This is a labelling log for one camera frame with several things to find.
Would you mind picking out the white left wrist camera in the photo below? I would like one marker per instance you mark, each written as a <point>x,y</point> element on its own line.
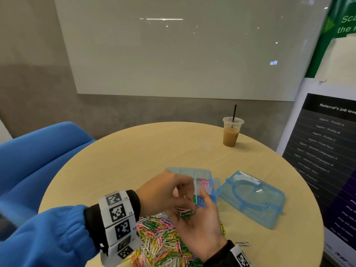
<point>119,257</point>

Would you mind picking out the blue upholstered chair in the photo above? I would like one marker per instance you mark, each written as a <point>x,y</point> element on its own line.
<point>33,164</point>

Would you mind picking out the left wrist marker band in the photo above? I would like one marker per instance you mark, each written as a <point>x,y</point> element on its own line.
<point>119,219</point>

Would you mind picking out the bunch of pink paper clips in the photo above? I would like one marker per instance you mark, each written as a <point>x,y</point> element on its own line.
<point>206,185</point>

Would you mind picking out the wrist marker band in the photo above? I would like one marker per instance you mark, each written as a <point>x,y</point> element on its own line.
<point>241,257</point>
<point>119,219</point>

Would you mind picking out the person's left hand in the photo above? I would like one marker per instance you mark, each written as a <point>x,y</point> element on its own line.
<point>161,191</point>

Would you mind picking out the pile of coloured paper clips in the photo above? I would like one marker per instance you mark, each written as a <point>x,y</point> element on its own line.
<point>156,242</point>

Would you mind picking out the blue compartment organizer box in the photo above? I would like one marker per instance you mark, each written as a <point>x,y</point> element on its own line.
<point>203,172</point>

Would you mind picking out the right wrist marker band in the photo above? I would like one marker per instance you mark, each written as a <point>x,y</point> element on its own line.
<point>241,257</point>

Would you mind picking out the white wall board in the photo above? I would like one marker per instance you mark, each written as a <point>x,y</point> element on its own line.
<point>189,47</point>

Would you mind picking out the round wooden table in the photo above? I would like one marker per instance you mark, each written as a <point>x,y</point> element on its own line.
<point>111,158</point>

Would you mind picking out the handful of assorted paper clips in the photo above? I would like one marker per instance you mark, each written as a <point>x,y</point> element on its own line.
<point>185,212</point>

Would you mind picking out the iced coffee plastic cup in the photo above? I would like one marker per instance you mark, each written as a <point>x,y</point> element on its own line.
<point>231,136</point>

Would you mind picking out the black drinking straw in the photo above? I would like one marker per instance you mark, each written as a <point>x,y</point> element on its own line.
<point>234,112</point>

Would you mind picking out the person's left forearm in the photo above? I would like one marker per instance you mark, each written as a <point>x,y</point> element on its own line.
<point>44,242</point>

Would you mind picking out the blue transparent box lid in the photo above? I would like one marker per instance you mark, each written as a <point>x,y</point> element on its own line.
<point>250,197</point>

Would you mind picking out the white paper clip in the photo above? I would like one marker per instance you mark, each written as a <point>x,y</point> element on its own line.
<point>242,243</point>

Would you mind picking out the person's right hand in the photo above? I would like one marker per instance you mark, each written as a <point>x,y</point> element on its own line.
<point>203,230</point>

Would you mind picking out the standing poster banner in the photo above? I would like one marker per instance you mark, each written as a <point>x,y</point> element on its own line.
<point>328,153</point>

